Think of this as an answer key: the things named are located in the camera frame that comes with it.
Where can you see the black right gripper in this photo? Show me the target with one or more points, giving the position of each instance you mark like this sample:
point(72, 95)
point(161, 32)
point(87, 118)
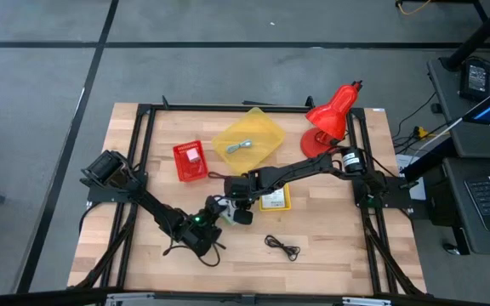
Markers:
point(238, 188)

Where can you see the red desk lamp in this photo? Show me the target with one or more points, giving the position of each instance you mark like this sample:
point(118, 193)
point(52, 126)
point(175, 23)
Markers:
point(330, 119)

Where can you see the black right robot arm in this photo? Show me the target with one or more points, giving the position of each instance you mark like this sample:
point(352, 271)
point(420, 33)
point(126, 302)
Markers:
point(304, 168)

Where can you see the pink charger plug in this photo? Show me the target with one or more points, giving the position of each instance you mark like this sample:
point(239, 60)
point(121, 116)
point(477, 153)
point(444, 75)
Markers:
point(193, 155)

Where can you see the black power brick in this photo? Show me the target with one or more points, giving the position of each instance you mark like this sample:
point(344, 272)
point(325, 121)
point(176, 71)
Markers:
point(476, 78)

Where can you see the red plastic basket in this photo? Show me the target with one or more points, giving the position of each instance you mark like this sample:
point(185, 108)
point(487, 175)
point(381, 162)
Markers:
point(183, 170)

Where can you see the dark grey desk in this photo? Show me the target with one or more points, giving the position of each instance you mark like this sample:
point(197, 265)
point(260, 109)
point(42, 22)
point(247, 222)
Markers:
point(474, 142)

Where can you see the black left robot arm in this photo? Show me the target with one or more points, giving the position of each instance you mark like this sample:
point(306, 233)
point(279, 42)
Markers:
point(151, 204)

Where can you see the black desk leg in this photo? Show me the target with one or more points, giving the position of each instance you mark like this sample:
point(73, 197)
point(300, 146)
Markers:
point(479, 36)

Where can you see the black aluminium table frame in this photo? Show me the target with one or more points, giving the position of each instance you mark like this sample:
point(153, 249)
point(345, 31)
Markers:
point(185, 108)

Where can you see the white paper sheet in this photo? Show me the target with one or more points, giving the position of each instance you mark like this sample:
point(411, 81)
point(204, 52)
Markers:
point(406, 160)

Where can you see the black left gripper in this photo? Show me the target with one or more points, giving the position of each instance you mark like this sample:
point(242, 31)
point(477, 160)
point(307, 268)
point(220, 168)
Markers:
point(200, 234)

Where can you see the yellow connector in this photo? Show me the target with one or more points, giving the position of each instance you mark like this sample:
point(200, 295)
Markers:
point(419, 132)

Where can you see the white card reader box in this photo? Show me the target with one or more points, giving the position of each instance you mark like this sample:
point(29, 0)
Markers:
point(275, 199)

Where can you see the yellow plastic basket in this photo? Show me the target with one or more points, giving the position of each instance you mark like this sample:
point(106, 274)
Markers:
point(288, 200)

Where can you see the silver bracket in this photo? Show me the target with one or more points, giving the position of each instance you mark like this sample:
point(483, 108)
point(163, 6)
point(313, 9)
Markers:
point(366, 302)
point(130, 299)

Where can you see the yellow translucent tray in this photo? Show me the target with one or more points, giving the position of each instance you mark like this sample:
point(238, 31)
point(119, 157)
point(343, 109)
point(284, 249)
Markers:
point(262, 132)

